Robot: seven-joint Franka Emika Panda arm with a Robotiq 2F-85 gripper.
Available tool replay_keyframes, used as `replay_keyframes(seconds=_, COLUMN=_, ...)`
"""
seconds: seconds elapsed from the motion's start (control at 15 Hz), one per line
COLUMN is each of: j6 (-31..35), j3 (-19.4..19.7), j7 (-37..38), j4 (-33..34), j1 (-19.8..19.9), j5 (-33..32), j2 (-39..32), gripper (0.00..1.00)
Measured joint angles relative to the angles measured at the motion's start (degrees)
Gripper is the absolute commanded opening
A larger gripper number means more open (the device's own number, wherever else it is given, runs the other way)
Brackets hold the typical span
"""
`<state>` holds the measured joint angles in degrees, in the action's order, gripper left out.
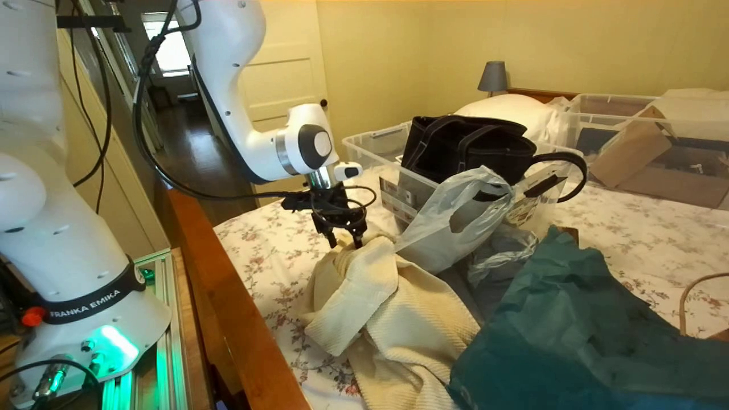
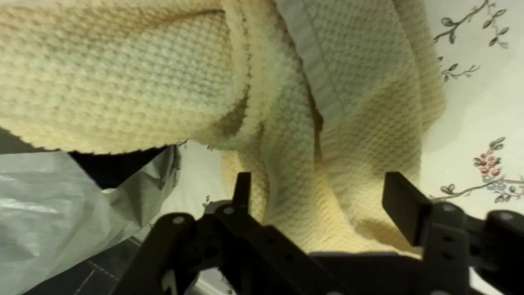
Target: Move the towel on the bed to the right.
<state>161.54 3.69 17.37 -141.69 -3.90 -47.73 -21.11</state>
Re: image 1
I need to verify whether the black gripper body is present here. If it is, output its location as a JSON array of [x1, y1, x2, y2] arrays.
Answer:
[[305, 181, 371, 226]]

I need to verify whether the cream towel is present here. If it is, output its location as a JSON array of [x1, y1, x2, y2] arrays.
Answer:
[[304, 234, 485, 410]]

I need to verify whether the wooden bed footboard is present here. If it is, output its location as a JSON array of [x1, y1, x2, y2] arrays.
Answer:
[[156, 190, 315, 410]]

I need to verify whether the floral bed sheet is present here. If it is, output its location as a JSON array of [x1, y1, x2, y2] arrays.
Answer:
[[215, 168, 729, 410]]

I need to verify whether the clear plastic storage bin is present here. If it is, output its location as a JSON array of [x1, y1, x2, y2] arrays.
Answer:
[[339, 121, 588, 246]]

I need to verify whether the grey plastic bag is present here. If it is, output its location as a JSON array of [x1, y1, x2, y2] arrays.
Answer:
[[394, 165, 550, 292]]

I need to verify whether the black handbag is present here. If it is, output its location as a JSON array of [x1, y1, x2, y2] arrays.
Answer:
[[398, 114, 591, 206]]

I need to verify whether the white panel door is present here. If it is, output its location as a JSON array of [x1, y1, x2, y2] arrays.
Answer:
[[242, 0, 339, 181]]

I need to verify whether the white pillow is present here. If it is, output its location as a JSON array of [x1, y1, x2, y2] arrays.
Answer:
[[454, 91, 565, 145]]

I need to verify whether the grey lamp shade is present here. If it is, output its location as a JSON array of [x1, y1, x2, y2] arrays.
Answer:
[[476, 59, 510, 98]]

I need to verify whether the green lit robot platform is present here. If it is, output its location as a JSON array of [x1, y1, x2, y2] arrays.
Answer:
[[98, 248, 192, 410]]

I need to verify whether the bright hallway window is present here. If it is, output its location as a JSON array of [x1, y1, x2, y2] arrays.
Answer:
[[145, 13, 194, 77]]

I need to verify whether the wooden headboard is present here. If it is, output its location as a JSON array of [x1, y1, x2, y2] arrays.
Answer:
[[509, 86, 578, 104]]

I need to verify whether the teal cloth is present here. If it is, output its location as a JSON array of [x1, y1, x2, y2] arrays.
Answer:
[[446, 226, 729, 410]]

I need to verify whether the clear bin holding cardboard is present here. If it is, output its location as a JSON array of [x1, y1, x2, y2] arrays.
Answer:
[[565, 91, 729, 211]]

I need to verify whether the brown cardboard box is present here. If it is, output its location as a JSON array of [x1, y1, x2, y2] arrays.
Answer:
[[591, 117, 729, 211]]

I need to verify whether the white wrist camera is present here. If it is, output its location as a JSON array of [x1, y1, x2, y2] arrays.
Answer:
[[332, 160, 364, 182]]

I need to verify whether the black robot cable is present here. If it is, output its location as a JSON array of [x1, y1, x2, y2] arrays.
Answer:
[[133, 0, 378, 216]]

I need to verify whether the tan cable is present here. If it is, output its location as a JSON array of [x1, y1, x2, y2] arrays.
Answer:
[[675, 268, 729, 339]]

